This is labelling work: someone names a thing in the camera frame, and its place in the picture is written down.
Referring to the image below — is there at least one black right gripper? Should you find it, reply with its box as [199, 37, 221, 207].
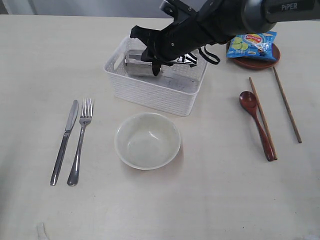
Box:
[129, 14, 220, 77]

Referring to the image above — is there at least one shiny steel cup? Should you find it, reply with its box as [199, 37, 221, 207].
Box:
[124, 49, 155, 77]

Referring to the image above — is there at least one white perforated plastic basket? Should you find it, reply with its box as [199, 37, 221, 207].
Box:
[104, 36, 208, 117]

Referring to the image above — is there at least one silver metal fork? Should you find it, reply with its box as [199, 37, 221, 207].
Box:
[67, 98, 94, 187]

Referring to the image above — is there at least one white speckled ceramic bowl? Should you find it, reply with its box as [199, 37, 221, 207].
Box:
[114, 112, 182, 171]

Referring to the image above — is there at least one silver table knife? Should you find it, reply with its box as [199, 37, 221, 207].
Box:
[50, 100, 79, 186]

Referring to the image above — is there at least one brown wooden plate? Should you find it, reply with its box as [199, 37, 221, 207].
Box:
[228, 43, 281, 71]

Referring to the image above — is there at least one blue chips snack bag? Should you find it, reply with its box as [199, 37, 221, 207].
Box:
[226, 31, 277, 62]

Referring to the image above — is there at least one red-brown wooden spoon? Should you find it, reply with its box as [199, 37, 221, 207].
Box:
[239, 91, 275, 162]

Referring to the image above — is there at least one brown wooden chopstick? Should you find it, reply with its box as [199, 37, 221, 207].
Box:
[272, 66, 302, 144]
[248, 77, 278, 161]

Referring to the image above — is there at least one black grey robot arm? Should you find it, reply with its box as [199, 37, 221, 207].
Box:
[130, 0, 320, 67]

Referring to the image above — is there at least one grey curtain backdrop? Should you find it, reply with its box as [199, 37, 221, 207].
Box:
[0, 0, 320, 25]

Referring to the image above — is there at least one silver foil packet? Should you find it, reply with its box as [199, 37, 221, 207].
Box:
[171, 52, 198, 68]

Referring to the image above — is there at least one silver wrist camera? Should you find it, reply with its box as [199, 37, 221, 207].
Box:
[159, 0, 197, 23]

